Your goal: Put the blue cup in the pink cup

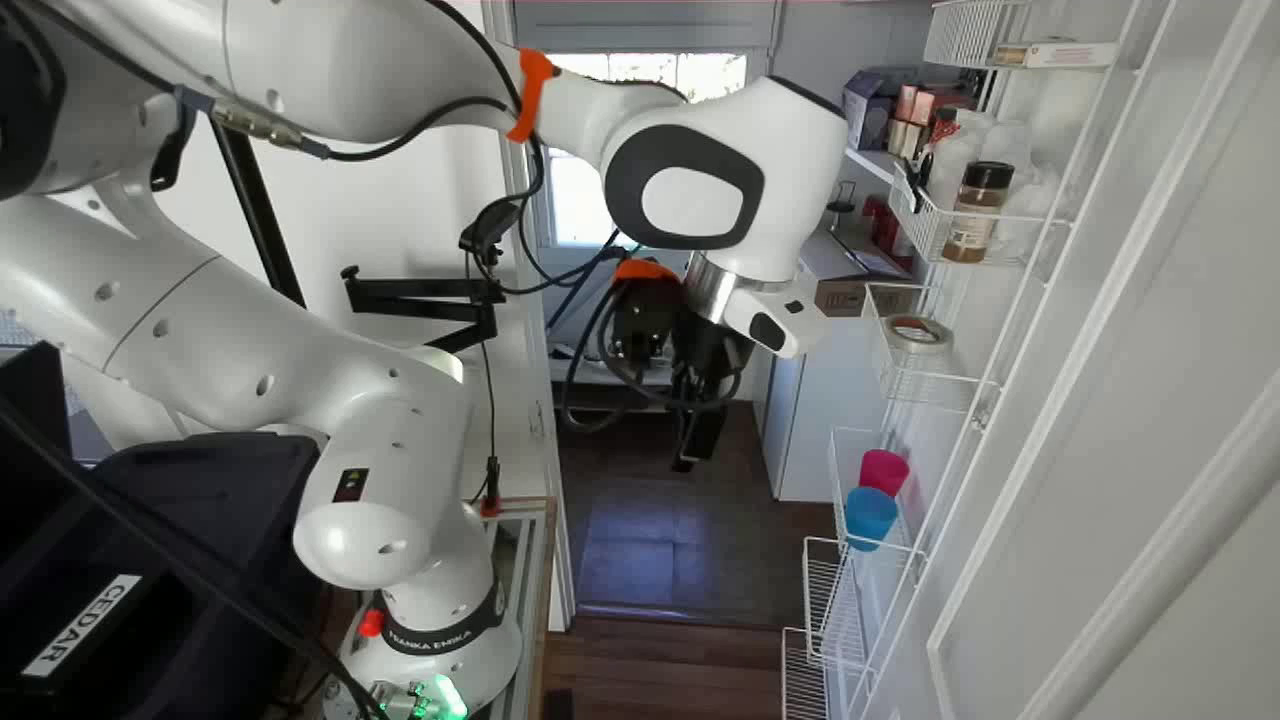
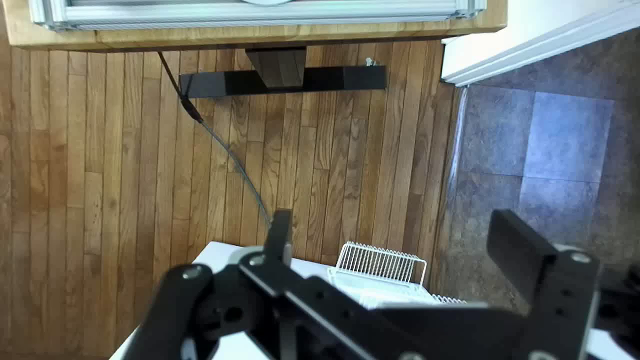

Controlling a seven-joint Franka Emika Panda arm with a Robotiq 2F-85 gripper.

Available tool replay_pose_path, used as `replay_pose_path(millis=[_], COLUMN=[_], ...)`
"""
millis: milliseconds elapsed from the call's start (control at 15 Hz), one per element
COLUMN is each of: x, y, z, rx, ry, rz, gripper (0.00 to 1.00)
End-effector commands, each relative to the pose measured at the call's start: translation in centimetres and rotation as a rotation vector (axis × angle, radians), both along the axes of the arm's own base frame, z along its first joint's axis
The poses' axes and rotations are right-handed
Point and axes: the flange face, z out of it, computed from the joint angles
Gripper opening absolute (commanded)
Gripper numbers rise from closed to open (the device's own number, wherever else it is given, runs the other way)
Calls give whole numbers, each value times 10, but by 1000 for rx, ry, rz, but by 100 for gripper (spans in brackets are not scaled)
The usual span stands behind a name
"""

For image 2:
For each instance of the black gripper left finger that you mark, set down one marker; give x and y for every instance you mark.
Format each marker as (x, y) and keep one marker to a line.
(193, 312)

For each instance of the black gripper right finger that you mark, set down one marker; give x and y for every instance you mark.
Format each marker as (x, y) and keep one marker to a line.
(562, 301)

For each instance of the white baseboard trim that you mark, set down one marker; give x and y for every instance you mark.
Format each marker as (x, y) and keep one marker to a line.
(533, 41)

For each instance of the black table foot bar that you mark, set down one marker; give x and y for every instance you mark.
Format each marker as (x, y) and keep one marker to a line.
(341, 78)

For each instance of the wooden table top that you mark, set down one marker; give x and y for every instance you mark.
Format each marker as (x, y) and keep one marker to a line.
(267, 36)

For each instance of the white framed panel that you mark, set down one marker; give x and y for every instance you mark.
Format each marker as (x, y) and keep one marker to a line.
(201, 13)

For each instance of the dark brown table post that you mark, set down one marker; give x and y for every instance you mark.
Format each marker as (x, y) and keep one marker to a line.
(279, 64)

